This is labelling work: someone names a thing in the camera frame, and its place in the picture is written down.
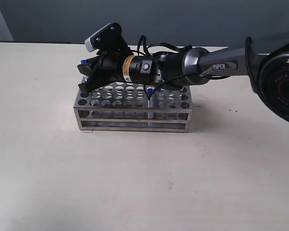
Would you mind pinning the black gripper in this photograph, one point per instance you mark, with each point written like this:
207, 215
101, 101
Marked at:
102, 71

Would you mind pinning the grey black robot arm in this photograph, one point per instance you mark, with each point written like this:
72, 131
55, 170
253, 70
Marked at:
265, 62

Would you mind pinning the stainless steel test tube rack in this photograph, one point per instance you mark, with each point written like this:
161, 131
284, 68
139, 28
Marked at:
123, 107

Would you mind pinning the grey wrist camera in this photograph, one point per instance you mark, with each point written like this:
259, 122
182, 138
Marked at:
103, 38

